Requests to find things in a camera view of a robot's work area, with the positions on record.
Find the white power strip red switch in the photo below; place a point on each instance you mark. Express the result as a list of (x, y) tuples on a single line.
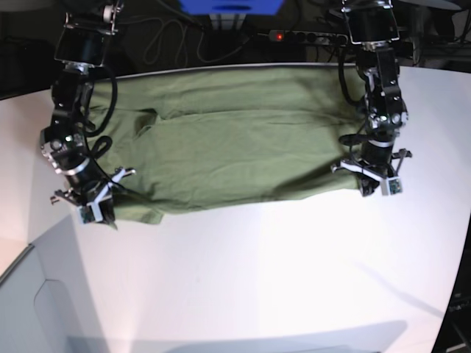
[(307, 38)]

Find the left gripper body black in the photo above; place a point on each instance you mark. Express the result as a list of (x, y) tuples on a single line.
[(368, 149)]

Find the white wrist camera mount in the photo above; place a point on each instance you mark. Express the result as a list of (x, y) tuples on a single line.
[(95, 218), (387, 174)]

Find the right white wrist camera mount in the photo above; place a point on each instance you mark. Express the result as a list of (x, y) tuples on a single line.
[(95, 218)]

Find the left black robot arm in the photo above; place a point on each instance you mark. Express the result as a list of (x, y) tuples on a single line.
[(372, 30)]

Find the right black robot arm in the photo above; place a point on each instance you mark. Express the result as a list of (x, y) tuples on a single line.
[(72, 143)]

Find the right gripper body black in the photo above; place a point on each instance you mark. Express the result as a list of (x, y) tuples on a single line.
[(88, 185)]

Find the green T-shirt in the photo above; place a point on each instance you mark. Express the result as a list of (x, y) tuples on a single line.
[(200, 140)]

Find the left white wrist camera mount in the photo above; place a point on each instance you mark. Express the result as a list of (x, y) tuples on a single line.
[(387, 174)]

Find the blue box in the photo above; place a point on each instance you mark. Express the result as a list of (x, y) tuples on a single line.
[(251, 7)]

